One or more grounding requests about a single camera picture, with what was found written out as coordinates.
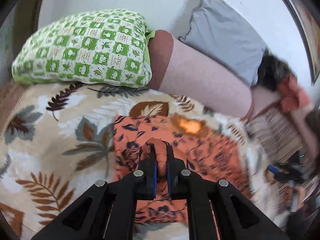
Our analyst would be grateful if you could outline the orange black floral garment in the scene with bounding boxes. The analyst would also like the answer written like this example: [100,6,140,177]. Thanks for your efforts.
[113,115,250,224]

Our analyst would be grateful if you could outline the person's right hand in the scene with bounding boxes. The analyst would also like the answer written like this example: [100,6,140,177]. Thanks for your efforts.
[283,184,305,213]

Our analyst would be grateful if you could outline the striped brown beige bedding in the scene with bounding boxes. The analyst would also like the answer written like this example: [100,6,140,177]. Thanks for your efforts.
[246,105,319,197]

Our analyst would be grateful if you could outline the coral red cloth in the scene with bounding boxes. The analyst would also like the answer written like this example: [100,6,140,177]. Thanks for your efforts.
[277,74,311,113]

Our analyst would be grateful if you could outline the beige leaf pattern blanket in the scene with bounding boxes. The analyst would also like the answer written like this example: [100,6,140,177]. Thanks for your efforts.
[1,81,288,239]

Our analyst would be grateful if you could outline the pink maroon bolster cushion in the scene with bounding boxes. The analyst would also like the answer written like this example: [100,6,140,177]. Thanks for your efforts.
[148,30,280,119]

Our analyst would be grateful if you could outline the black fluffy item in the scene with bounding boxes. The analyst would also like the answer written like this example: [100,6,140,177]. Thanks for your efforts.
[257,49,296,92]

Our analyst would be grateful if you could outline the green white checked pillow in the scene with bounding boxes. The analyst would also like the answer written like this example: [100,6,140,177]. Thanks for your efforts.
[11,9,155,88]

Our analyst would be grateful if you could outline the grey pillow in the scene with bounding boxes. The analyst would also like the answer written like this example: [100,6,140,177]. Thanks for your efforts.
[179,0,267,87]

